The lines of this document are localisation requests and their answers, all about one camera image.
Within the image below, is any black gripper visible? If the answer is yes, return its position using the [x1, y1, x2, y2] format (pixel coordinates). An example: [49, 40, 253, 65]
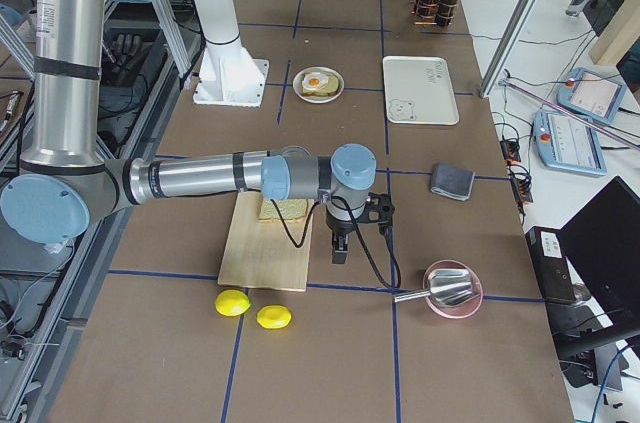
[326, 202, 355, 264]

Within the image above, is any toasted bread slice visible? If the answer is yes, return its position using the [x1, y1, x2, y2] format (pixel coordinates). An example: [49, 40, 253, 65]
[258, 199, 309, 222]

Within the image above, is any white round plate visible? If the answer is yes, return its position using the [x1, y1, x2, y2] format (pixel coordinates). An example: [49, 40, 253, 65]
[292, 67, 344, 104]

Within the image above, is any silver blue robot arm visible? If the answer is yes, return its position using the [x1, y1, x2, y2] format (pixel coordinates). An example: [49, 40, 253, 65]
[1, 0, 376, 264]

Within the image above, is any white bear tray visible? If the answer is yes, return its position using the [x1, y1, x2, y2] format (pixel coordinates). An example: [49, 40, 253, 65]
[382, 56, 459, 126]

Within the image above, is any yellow lemon right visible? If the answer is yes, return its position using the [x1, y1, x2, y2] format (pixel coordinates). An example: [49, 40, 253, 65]
[256, 305, 292, 329]

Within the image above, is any yellow lemon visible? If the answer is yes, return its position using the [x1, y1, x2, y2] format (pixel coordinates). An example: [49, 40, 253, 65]
[214, 289, 251, 317]
[256, 305, 292, 329]

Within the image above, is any metal scoop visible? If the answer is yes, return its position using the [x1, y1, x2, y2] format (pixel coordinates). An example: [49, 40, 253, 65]
[394, 268, 479, 308]

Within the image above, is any pink bowl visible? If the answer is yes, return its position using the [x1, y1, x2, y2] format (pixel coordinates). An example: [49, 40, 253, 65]
[423, 260, 484, 319]

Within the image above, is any yellow lemon left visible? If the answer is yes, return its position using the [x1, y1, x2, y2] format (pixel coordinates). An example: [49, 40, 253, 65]
[214, 289, 251, 317]

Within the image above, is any grey folded cloth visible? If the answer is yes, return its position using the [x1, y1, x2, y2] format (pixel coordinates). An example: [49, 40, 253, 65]
[430, 162, 476, 201]

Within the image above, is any bread slice on plate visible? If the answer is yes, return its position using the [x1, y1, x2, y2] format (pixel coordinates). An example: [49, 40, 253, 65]
[302, 75, 341, 97]

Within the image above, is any fried egg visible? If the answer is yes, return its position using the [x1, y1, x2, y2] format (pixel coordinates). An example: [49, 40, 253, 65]
[301, 71, 330, 92]

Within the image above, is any blue teach pendant near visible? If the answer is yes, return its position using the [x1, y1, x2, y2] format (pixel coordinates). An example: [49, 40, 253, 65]
[533, 110, 607, 177]

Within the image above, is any blue teach pendant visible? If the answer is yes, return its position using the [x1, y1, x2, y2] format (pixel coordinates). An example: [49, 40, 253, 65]
[557, 68, 625, 125]
[533, 110, 607, 177]

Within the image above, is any black laptop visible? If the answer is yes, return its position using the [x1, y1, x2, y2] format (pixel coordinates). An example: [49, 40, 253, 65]
[559, 176, 640, 320]

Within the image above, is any blue teach pendant far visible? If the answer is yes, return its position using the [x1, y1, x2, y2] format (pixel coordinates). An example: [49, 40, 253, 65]
[557, 68, 625, 125]

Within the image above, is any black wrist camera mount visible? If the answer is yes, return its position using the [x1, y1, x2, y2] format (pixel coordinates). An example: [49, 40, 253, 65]
[368, 192, 395, 234]

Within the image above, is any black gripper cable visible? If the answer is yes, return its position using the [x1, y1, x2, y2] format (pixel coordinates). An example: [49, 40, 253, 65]
[272, 195, 404, 290]

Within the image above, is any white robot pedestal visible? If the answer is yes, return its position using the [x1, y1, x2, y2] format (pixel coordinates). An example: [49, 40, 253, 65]
[194, 0, 269, 107]

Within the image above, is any aluminium frame post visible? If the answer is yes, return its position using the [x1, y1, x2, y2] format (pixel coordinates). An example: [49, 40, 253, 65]
[479, 0, 537, 98]

